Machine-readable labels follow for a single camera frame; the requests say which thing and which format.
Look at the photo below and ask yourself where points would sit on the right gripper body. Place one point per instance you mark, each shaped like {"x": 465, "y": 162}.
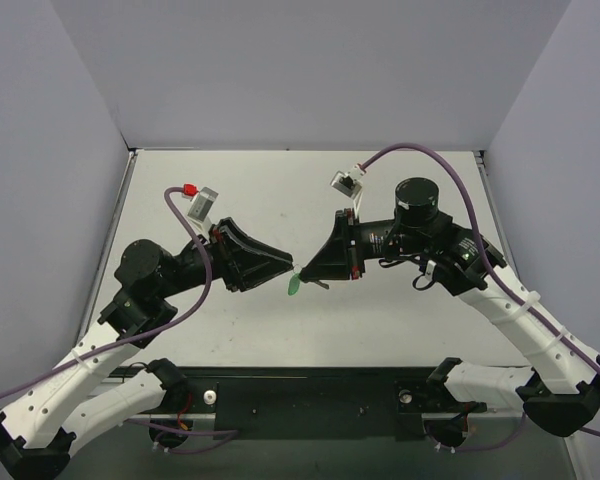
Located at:
{"x": 346, "y": 245}

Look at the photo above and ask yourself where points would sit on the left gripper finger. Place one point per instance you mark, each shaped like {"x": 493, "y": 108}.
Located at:
{"x": 245, "y": 277}
{"x": 247, "y": 253}

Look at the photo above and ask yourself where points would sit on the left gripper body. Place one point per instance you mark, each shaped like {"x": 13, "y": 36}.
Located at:
{"x": 225, "y": 255}

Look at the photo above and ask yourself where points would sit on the green key tag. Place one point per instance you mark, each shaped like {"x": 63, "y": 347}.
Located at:
{"x": 294, "y": 284}

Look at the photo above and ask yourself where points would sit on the silver key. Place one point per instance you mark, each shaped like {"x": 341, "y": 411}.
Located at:
{"x": 320, "y": 284}

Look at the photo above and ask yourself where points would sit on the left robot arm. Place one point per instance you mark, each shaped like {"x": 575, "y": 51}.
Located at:
{"x": 54, "y": 419}

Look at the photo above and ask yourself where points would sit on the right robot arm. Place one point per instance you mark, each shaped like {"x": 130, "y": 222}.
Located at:
{"x": 558, "y": 390}

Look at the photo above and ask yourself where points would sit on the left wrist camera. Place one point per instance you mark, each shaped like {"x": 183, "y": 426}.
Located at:
{"x": 201, "y": 204}

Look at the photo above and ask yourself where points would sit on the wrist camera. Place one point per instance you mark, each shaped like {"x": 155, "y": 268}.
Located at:
{"x": 201, "y": 204}
{"x": 350, "y": 184}

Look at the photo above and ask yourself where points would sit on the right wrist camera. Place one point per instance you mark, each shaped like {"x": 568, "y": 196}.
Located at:
{"x": 350, "y": 184}

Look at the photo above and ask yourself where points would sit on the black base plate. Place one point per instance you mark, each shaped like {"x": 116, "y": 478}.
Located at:
{"x": 314, "y": 403}

